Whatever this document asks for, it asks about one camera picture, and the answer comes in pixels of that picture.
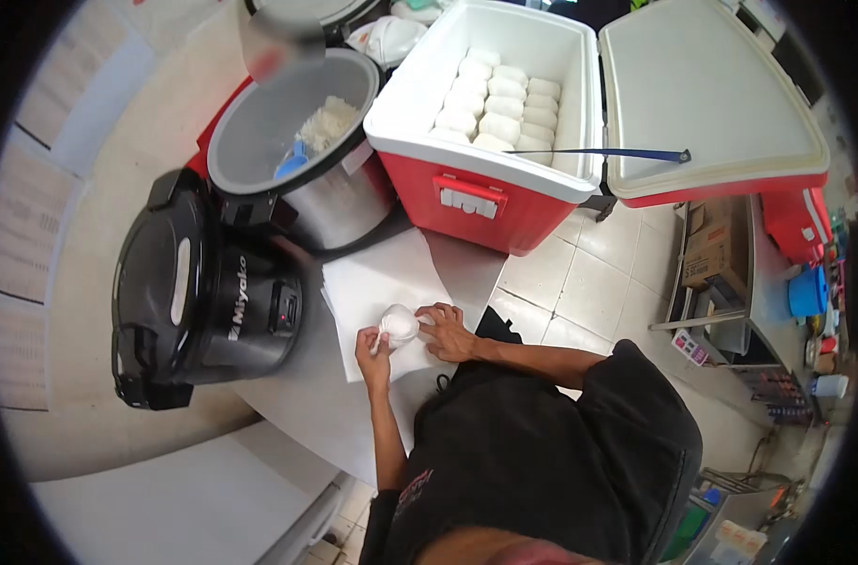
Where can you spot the person's left hand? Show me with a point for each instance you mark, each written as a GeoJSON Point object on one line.
{"type": "Point", "coordinates": [371, 361]}

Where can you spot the person's right hand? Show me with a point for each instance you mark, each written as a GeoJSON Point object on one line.
{"type": "Point", "coordinates": [455, 340]}

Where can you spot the person's right fingers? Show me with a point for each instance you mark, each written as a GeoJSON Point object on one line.
{"type": "Point", "coordinates": [443, 313]}

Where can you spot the person's left fingers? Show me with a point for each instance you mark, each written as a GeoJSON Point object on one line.
{"type": "Point", "coordinates": [364, 342]}

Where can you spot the person's right thumb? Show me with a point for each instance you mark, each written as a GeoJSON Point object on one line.
{"type": "Point", "coordinates": [432, 343]}

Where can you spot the person's left thumb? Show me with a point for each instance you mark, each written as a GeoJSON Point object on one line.
{"type": "Point", "coordinates": [383, 352]}

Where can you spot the white rice packet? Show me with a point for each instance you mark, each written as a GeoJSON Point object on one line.
{"type": "Point", "coordinates": [398, 325]}

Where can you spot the stack of white paper sheets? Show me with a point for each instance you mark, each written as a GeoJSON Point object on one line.
{"type": "Point", "coordinates": [379, 289]}

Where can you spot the red cooler with white lid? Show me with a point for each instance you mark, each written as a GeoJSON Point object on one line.
{"type": "Point", "coordinates": [485, 205]}

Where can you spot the silver open rice cooker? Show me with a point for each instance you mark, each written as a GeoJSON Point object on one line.
{"type": "Point", "coordinates": [316, 191]}

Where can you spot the person's body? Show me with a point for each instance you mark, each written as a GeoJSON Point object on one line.
{"type": "Point", "coordinates": [542, 459]}

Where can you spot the black closed rice cooker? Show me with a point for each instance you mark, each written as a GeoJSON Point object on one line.
{"type": "Point", "coordinates": [203, 289]}

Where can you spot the blue rice scoop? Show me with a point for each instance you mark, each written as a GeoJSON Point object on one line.
{"type": "Point", "coordinates": [291, 162]}

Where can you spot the pile of white wrapped parcels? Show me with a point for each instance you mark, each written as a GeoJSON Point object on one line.
{"type": "Point", "coordinates": [503, 106]}

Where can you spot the cooked white rice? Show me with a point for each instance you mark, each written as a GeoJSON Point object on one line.
{"type": "Point", "coordinates": [328, 121]}

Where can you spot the white plastic bag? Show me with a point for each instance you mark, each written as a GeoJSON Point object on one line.
{"type": "Point", "coordinates": [390, 39]}

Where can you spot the metal shelf table with goods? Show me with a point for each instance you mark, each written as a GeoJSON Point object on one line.
{"type": "Point", "coordinates": [739, 296]}

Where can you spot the small red cooler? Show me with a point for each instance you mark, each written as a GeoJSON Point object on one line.
{"type": "Point", "coordinates": [796, 220]}

